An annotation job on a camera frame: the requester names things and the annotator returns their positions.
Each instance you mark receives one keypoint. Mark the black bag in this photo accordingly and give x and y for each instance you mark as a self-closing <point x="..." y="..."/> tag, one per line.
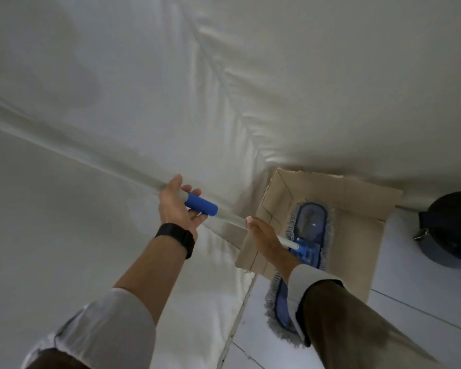
<point x="455" y="226"/>

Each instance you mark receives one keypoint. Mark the person's right hand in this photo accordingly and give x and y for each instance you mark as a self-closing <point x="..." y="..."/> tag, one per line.
<point x="269" y="245"/>

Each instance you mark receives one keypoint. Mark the white fabric sheet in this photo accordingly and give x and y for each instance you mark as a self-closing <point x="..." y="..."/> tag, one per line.
<point x="330" y="72"/>

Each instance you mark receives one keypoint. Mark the person's left thumb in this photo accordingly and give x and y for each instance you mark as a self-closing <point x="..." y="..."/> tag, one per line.
<point x="171" y="187"/>

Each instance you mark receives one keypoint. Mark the person's right thumb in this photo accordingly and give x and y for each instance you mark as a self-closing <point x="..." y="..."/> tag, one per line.
<point x="256" y="225"/>

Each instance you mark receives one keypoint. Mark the black wrist watch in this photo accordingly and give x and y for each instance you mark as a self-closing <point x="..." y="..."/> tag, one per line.
<point x="175" y="233"/>

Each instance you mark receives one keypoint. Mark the person's left hand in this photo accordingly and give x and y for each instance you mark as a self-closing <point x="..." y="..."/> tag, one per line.
<point x="173" y="211"/>

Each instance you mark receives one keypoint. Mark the blue dust mop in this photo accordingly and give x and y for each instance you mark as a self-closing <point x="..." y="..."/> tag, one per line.
<point x="201" y="204"/>

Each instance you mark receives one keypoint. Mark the brown cardboard box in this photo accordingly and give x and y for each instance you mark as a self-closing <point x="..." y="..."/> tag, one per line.
<point x="357" y="234"/>

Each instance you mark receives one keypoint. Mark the person's left forearm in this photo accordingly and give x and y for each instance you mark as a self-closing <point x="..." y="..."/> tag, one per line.
<point x="153" y="272"/>

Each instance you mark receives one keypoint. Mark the person's right forearm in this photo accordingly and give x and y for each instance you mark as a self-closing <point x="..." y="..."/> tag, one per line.
<point x="342" y="322"/>

